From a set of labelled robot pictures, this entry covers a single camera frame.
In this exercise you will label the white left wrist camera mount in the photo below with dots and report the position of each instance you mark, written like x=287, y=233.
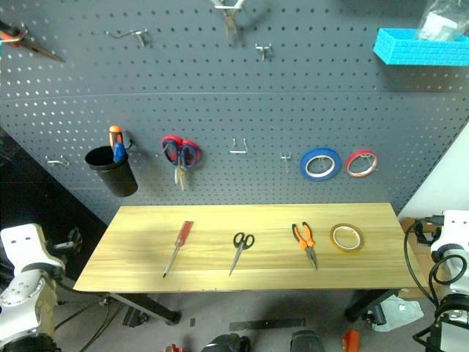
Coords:
x=23, y=245

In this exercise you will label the black plastic cup holder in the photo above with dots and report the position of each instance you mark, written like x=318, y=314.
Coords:
x=113, y=176

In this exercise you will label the cyan plastic basket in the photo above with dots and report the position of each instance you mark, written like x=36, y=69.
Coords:
x=421, y=49

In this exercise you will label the orange black long-nose pliers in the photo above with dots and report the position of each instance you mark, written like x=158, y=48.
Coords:
x=25, y=42

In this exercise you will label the grey metal pegboard wall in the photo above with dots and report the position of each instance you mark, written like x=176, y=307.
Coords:
x=234, y=110

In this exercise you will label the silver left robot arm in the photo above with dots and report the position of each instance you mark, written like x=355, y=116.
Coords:
x=22, y=300

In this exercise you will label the orange red object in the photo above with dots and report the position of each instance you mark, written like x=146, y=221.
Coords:
x=351, y=340

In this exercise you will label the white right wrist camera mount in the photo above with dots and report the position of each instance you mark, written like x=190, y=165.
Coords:
x=456, y=223

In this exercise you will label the wide metal loop hook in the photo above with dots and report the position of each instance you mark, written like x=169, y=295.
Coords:
x=240, y=150

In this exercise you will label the blue tape roll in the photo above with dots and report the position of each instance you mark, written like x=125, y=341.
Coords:
x=304, y=163

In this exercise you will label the dark rounded shape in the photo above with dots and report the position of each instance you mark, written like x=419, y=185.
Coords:
x=306, y=341
x=225, y=343

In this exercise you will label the red tape roll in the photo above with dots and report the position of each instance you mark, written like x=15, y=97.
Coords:
x=351, y=161

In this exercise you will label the black table leg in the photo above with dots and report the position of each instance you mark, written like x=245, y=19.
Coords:
x=146, y=306
x=370, y=304

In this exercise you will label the clear plastic bag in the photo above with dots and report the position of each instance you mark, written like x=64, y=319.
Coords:
x=441, y=20

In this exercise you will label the grey crumpled cloth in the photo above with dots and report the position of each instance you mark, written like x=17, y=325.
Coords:
x=401, y=311

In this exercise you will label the long metal pegboard hook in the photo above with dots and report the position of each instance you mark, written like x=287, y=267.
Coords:
x=128, y=34

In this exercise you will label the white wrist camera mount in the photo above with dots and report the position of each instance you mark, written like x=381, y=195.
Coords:
x=456, y=223
x=23, y=245

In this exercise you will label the yellow tape roll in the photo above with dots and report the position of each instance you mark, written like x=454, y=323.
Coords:
x=334, y=240

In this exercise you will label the orange black needle-nose pliers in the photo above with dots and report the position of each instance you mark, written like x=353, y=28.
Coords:
x=306, y=242

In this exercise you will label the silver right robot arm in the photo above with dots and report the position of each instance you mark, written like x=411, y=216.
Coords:
x=452, y=286

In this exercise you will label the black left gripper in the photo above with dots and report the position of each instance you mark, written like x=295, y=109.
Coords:
x=69, y=240

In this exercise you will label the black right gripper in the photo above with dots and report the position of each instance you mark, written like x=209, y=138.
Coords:
x=425, y=232

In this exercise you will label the small metal double hook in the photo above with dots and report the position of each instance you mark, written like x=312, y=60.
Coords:
x=264, y=49
x=286, y=158

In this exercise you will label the black flat strip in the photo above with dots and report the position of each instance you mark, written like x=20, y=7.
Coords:
x=267, y=323

